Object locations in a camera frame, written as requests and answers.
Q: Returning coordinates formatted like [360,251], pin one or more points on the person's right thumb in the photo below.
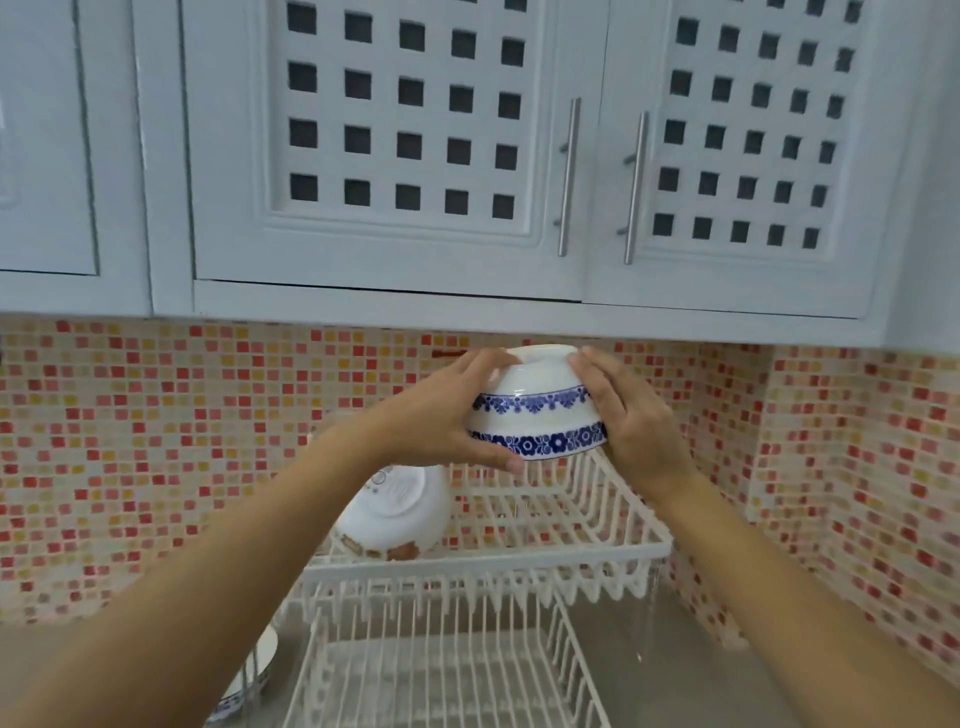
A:
[606,431]

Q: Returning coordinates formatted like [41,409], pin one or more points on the plain white cabinet door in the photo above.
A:
[45,135]

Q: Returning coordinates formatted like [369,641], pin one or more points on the person's left hand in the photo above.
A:
[427,420]

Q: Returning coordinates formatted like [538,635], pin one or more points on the white plate with blue rim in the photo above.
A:
[251,686]

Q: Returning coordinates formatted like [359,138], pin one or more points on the white lattice cabinet door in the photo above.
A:
[757,150]
[405,150]

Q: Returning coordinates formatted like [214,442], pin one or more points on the person's left forearm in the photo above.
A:
[210,585]

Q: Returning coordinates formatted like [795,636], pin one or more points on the person's left thumb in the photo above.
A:
[491,457]

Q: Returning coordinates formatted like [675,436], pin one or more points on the white bowl with blue floral bands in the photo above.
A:
[536,405]

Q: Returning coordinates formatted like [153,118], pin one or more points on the white bowl with orange pattern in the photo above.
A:
[397,510]

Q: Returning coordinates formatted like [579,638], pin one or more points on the person's right hand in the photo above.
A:
[637,435]

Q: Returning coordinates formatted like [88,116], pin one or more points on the person's right forearm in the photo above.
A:
[795,600]

